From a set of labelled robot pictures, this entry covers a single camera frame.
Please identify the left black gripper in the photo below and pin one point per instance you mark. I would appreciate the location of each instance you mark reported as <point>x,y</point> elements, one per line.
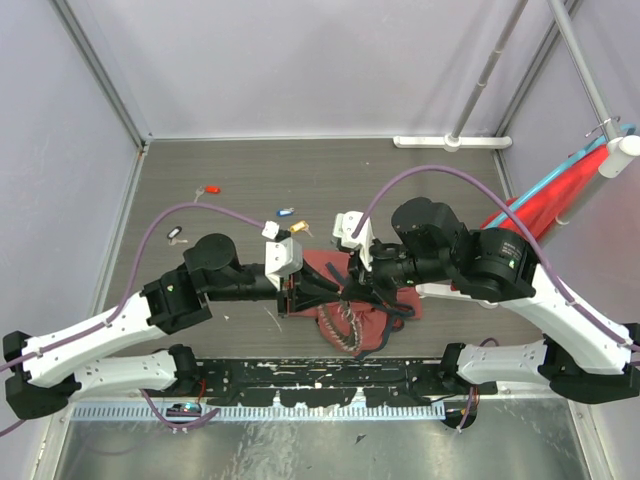
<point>307,279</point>

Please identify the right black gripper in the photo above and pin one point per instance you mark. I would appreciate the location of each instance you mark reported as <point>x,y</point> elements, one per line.
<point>369,283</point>

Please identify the key with yellow tag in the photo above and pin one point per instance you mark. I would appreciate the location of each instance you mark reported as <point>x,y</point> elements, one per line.
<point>300,227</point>

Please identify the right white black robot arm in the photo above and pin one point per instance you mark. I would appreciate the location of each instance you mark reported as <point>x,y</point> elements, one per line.
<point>583,356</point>

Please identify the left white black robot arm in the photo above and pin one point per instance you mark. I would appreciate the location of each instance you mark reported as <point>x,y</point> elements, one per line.
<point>48,370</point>

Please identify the dark red shirt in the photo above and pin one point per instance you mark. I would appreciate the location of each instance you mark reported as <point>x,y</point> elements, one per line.
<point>379,322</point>

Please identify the key with blue tag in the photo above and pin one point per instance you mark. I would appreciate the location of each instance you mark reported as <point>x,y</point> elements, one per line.
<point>285,212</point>

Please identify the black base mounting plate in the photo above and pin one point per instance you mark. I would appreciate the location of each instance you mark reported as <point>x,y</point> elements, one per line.
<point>314,383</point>

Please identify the red cloth on hanger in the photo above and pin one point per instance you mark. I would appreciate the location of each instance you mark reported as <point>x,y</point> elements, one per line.
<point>538,210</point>

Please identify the teal clothes hanger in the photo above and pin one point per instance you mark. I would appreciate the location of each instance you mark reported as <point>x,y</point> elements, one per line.
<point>555,172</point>

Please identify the white grey clothes rack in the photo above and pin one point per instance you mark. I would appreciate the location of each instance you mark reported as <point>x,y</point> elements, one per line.
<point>543,107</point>

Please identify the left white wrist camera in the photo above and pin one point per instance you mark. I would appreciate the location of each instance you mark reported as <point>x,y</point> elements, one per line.
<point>283,255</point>

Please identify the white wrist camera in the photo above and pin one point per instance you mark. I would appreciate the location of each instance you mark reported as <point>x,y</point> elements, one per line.
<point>350,235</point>
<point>283,255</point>

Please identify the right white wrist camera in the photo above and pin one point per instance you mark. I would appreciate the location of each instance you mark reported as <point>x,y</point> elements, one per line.
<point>350,235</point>

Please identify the slotted cable duct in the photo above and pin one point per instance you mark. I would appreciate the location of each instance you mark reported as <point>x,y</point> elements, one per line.
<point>141,411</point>

